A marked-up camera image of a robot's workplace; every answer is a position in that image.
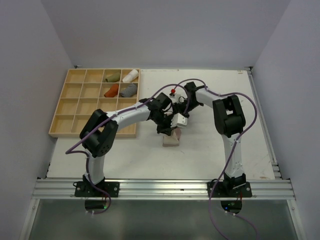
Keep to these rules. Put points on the olive rolled underwear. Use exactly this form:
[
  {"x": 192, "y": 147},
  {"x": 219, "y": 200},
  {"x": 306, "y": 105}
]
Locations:
[{"x": 113, "y": 78}]

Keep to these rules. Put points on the white rolled underwear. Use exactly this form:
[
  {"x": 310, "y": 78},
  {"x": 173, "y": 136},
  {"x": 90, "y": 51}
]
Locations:
[{"x": 133, "y": 74}]

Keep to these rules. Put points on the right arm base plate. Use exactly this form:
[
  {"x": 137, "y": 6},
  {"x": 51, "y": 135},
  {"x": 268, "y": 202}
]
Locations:
[{"x": 223, "y": 191}]

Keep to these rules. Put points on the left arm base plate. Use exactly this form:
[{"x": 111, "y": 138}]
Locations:
[{"x": 86, "y": 190}]

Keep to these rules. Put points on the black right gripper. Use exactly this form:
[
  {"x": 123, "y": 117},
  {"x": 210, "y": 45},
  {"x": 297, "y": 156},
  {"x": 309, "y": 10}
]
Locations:
[{"x": 176, "y": 107}]

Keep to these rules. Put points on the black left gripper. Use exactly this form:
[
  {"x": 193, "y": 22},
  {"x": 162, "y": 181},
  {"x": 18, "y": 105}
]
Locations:
[{"x": 166, "y": 129}]

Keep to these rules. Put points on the wooden compartment tray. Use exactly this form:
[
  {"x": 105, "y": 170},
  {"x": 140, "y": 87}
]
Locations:
[{"x": 83, "y": 93}]

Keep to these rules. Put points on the aluminium mounting rail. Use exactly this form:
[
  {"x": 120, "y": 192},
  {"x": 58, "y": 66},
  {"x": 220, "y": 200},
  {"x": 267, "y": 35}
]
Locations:
[{"x": 170, "y": 189}]

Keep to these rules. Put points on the grey rolled underwear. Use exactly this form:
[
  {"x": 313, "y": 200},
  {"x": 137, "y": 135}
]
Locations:
[{"x": 129, "y": 91}]

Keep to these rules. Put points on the pink underwear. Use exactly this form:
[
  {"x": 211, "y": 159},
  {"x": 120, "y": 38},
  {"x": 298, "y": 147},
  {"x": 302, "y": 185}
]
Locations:
[{"x": 173, "y": 140}]

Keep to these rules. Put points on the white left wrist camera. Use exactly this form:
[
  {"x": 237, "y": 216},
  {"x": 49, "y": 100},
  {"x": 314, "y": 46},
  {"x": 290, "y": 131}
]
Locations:
[{"x": 179, "y": 121}]

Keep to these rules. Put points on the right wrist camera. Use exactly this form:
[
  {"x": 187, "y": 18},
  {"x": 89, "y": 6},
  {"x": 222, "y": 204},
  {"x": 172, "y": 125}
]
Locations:
[{"x": 173, "y": 94}]

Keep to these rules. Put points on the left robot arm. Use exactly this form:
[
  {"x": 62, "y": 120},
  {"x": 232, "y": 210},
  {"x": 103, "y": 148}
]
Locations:
[{"x": 98, "y": 135}]

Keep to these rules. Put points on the orange and cream underwear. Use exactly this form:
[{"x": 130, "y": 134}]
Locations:
[{"x": 112, "y": 92}]

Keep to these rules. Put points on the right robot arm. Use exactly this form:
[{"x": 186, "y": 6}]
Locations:
[{"x": 229, "y": 121}]

